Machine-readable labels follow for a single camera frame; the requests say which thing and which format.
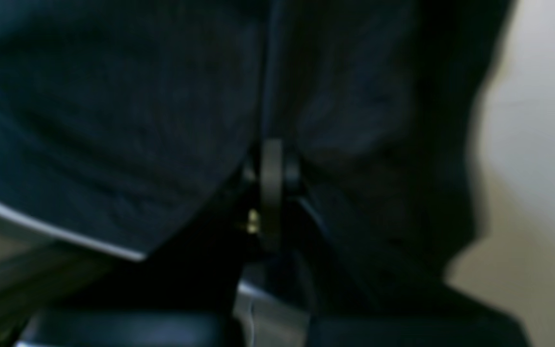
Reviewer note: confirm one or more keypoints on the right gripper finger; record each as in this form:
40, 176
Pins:
275, 173

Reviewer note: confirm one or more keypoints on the dark grey T-shirt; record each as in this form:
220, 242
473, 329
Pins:
124, 127

